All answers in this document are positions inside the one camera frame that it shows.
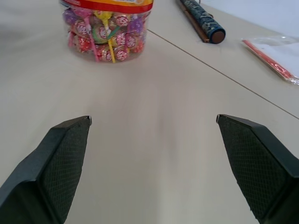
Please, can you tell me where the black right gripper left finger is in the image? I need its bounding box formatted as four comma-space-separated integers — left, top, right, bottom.
0, 115, 93, 224

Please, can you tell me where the dark blue patterned scroll tube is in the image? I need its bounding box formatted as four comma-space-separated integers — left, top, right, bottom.
178, 0, 226, 45

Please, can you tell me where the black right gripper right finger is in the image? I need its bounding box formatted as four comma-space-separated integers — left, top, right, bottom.
216, 113, 299, 224

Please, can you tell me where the clear plastic bag red strip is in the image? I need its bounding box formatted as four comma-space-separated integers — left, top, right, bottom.
240, 35, 299, 86

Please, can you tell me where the brown wooden stick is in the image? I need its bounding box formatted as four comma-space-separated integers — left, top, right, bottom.
176, 0, 210, 43

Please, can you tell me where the clear plastic lollipop jar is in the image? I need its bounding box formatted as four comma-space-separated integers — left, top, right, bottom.
58, 0, 155, 63

